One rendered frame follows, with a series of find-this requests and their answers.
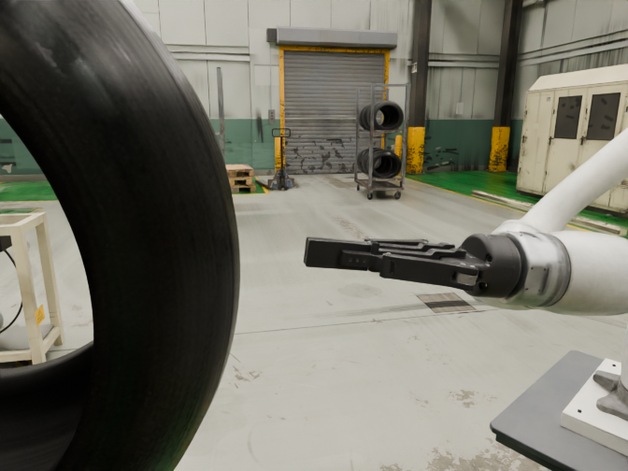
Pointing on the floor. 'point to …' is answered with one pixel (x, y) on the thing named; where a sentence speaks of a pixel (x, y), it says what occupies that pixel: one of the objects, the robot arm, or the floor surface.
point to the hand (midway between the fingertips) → (336, 253)
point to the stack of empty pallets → (241, 179)
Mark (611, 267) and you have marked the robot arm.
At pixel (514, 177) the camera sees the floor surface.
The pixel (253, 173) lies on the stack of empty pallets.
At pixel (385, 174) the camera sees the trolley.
